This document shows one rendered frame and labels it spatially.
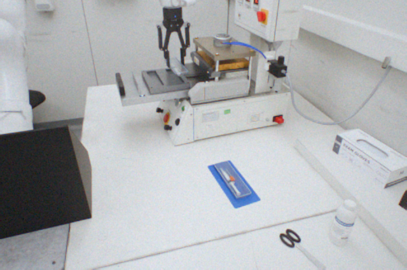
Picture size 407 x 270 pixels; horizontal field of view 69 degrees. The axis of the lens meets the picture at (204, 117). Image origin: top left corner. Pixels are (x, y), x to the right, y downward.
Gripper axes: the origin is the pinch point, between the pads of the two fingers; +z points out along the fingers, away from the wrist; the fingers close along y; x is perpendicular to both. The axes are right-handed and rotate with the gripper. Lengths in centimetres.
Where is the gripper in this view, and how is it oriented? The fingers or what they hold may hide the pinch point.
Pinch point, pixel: (175, 58)
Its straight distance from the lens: 126.3
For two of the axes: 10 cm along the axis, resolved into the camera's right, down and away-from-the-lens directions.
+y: -9.4, 1.8, -3.0
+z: 0.1, 8.6, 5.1
